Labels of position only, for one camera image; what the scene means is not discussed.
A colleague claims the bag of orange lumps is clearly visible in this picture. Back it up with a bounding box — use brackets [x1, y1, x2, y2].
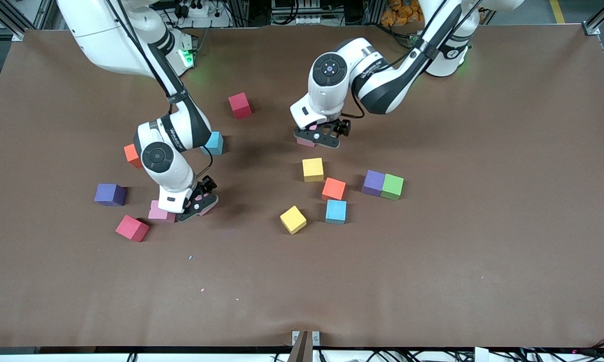
[381, 0, 423, 27]

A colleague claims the red foam cube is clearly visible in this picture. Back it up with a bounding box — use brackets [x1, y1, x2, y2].
[115, 215, 150, 243]
[228, 92, 252, 120]

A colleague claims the yellow foam cube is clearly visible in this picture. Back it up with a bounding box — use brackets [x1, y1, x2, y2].
[280, 205, 307, 235]
[302, 157, 325, 183]

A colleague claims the green foam cube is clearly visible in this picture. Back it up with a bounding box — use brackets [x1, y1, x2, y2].
[381, 173, 404, 201]

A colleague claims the purple foam cube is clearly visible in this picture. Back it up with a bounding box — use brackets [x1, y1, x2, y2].
[94, 183, 127, 207]
[361, 169, 386, 197]

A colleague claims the orange foam cube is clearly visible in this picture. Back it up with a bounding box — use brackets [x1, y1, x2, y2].
[124, 143, 144, 169]
[322, 177, 347, 202]

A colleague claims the white power strip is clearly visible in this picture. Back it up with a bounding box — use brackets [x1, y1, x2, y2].
[174, 0, 232, 28]

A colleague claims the white table frame rail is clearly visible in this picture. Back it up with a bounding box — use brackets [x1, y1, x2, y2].
[0, 347, 604, 362]

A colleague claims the silver aluminium frame strut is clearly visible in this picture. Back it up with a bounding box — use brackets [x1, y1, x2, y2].
[583, 0, 604, 36]
[0, 0, 27, 42]

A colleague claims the brown table cover sheet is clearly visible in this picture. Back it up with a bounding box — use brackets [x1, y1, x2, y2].
[0, 24, 604, 348]

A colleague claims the camera mount post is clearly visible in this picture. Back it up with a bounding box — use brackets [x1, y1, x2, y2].
[288, 330, 321, 362]

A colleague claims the blue foam cube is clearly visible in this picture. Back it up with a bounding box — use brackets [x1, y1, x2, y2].
[201, 131, 224, 156]
[325, 200, 348, 225]

